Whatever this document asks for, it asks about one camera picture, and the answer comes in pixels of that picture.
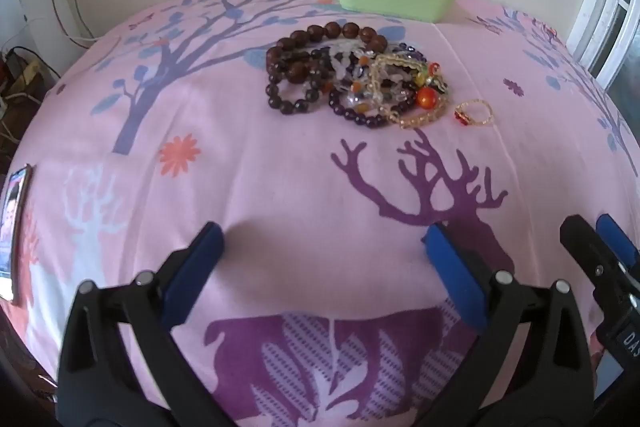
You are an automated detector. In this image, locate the pink printed bed sheet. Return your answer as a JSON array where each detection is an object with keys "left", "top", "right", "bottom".
[{"left": 9, "top": 0, "right": 640, "bottom": 427}]

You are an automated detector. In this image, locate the purple bead bracelet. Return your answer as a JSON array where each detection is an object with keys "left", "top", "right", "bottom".
[{"left": 327, "top": 47, "right": 431, "bottom": 130}]

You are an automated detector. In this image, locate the smartphone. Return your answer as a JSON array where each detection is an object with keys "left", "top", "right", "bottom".
[{"left": 0, "top": 164, "right": 37, "bottom": 306}]

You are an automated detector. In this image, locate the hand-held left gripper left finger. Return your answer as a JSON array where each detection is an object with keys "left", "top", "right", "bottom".
[{"left": 57, "top": 221, "right": 226, "bottom": 427}]

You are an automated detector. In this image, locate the clear crystal bead bracelet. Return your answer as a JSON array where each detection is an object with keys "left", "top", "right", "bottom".
[{"left": 320, "top": 42, "right": 382, "bottom": 108}]

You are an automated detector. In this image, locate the dark brown faceted bead bracelet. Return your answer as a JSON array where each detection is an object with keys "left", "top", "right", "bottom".
[{"left": 265, "top": 49, "right": 333, "bottom": 116}]

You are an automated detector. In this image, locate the white window frame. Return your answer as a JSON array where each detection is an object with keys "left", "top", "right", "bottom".
[{"left": 565, "top": 0, "right": 640, "bottom": 94}]

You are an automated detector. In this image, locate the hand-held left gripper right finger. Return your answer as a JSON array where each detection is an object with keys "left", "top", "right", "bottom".
[{"left": 421, "top": 222, "right": 596, "bottom": 427}]

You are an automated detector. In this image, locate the small gold bracelet red charm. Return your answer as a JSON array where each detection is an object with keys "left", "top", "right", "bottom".
[{"left": 454, "top": 101, "right": 497, "bottom": 128}]

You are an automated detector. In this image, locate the tangle of cables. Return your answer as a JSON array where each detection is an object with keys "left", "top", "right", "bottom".
[{"left": 0, "top": 46, "right": 53, "bottom": 144}]

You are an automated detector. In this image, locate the multicolour stone chip bracelet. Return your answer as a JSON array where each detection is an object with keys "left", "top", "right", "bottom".
[{"left": 345, "top": 51, "right": 443, "bottom": 108}]

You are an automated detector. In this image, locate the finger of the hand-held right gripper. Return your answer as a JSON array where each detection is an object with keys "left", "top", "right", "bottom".
[
  {"left": 559, "top": 215, "right": 640, "bottom": 308},
  {"left": 596, "top": 214, "right": 640, "bottom": 279}
]

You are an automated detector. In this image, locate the yellow bracelet with orange bead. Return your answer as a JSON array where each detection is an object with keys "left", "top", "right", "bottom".
[{"left": 369, "top": 54, "right": 452, "bottom": 130}]

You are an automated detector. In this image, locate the large brown wooden bead bracelet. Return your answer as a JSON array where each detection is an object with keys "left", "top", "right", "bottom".
[{"left": 266, "top": 21, "right": 390, "bottom": 85}]

